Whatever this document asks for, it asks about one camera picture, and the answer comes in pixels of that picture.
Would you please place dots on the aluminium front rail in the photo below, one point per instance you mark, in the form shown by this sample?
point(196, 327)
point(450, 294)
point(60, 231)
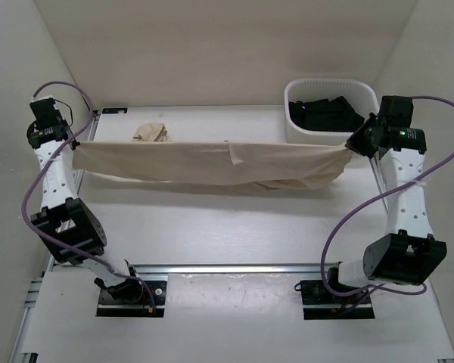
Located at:
point(165, 272)

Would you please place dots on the beige trousers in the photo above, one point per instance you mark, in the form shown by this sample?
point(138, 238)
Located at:
point(152, 156)

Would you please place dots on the white plastic basket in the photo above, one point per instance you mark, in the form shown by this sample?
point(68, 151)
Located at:
point(361, 97)

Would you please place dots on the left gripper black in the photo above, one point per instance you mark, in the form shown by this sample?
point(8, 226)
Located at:
point(63, 123)

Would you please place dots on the black trousers in basket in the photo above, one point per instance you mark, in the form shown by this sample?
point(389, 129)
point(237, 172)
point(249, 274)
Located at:
point(325, 115)

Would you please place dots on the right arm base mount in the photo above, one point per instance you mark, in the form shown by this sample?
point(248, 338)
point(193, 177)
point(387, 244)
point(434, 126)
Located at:
point(319, 304)

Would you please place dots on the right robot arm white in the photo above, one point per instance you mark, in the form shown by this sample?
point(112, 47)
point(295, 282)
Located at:
point(408, 252)

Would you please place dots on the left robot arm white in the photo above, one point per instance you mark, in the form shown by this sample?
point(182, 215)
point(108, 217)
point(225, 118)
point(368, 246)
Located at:
point(63, 215)

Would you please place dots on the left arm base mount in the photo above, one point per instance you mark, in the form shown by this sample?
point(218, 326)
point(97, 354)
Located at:
point(143, 298)

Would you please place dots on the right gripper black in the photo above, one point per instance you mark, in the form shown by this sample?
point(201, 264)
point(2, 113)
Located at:
point(355, 142)

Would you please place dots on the dark corner sticker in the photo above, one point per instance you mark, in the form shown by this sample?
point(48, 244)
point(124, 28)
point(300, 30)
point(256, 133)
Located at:
point(114, 110)

